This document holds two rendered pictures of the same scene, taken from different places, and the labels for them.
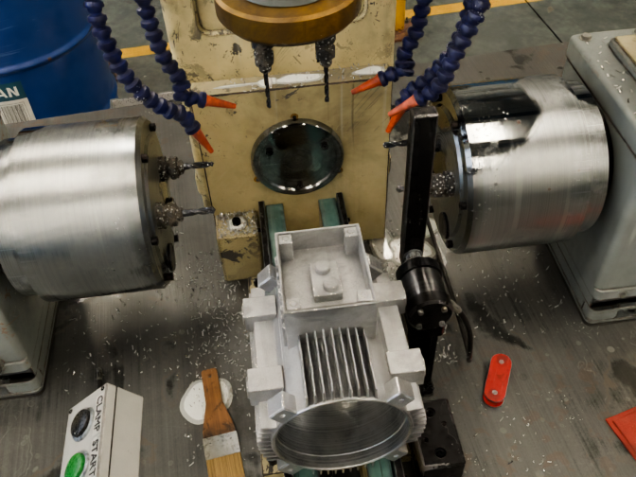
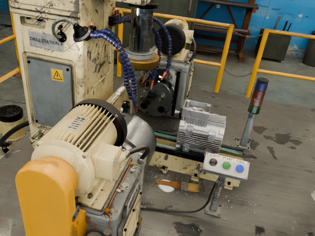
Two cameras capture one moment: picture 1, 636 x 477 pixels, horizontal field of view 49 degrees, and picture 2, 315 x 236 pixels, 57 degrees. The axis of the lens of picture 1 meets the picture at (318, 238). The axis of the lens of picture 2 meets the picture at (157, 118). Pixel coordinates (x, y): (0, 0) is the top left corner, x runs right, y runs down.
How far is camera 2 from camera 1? 1.22 m
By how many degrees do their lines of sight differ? 58
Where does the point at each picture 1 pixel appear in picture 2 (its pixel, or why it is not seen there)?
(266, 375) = (211, 132)
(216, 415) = (174, 184)
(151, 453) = (179, 202)
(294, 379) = (215, 128)
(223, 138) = not seen: hidden behind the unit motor
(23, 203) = (137, 143)
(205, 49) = (89, 96)
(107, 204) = (147, 131)
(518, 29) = not seen: outside the picture
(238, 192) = not seen: hidden behind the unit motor
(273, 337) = (198, 129)
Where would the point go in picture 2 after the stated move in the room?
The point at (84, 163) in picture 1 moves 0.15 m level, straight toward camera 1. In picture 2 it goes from (134, 125) to (172, 127)
